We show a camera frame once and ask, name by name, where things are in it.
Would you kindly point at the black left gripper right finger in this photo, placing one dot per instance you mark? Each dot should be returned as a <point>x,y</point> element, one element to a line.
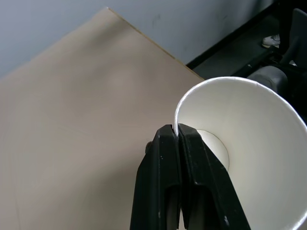
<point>204,172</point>

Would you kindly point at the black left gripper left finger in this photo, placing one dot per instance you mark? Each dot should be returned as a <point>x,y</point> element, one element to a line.
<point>156,172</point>

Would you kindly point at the white paper cup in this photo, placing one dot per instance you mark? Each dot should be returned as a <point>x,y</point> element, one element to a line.
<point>251,143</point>

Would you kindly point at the white sneaker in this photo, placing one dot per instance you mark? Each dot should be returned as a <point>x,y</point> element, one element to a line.
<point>271,40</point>

